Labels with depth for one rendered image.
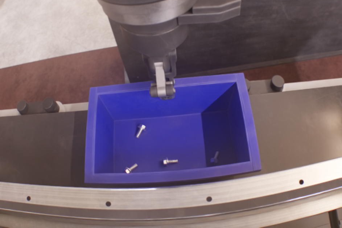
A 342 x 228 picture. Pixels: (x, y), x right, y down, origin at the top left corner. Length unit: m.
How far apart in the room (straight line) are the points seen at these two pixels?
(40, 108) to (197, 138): 0.33
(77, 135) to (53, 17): 1.88
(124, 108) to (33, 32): 1.91
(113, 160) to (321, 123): 0.37
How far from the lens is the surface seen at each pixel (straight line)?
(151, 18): 0.24
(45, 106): 0.55
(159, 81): 0.31
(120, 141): 0.46
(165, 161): 0.42
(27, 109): 0.59
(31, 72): 1.98
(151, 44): 0.28
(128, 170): 0.43
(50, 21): 2.28
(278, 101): 0.50
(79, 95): 1.65
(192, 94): 0.42
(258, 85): 0.53
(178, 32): 0.28
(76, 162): 0.48
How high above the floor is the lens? 1.29
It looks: 58 degrees down
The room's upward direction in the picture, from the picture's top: 10 degrees counter-clockwise
